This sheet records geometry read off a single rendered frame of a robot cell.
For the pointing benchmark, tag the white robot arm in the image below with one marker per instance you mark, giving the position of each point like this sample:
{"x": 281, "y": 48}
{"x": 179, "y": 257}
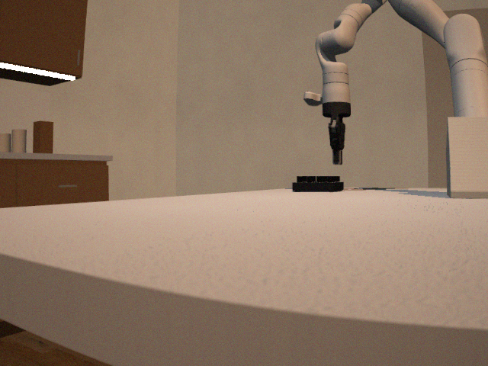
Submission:
{"x": 464, "y": 48}

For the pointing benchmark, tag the black knob box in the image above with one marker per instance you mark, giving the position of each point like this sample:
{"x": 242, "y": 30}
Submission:
{"x": 314, "y": 183}

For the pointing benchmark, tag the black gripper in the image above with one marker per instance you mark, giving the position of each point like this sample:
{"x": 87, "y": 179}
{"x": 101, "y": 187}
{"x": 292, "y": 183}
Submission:
{"x": 336, "y": 110}

